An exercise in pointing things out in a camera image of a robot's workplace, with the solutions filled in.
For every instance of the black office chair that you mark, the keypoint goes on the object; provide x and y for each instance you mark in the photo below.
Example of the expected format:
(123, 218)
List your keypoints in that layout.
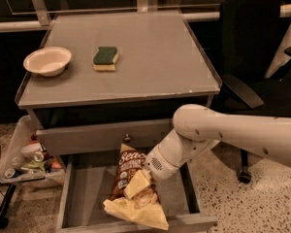
(248, 39)

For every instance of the upper grey drawer with knob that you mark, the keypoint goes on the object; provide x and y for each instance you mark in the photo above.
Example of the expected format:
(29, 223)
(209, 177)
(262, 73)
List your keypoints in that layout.
(100, 137)

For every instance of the white paper bowl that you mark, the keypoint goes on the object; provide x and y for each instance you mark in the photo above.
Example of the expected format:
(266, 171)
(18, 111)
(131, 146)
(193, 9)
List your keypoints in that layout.
(47, 62)

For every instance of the grey drawer cabinet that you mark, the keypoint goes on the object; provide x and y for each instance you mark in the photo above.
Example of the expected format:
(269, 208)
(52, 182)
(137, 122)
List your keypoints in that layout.
(160, 67)

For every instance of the open grey middle drawer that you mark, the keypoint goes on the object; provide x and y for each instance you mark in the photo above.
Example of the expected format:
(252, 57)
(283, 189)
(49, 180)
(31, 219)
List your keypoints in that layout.
(89, 181)

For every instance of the black stand leg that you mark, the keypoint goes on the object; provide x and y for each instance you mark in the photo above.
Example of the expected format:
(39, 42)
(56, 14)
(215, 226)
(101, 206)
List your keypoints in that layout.
(4, 221)

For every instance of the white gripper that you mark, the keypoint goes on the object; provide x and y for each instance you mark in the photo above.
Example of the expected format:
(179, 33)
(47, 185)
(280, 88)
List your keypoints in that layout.
(160, 164)

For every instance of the green and yellow sponge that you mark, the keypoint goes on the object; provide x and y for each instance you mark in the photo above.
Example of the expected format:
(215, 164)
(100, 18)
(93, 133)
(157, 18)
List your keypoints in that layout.
(105, 59)

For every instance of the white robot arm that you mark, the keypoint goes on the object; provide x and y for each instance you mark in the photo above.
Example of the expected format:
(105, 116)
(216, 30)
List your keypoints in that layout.
(197, 128)

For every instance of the brown sea salt chip bag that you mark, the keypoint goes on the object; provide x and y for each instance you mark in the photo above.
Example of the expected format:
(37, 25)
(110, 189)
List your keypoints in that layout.
(147, 210)

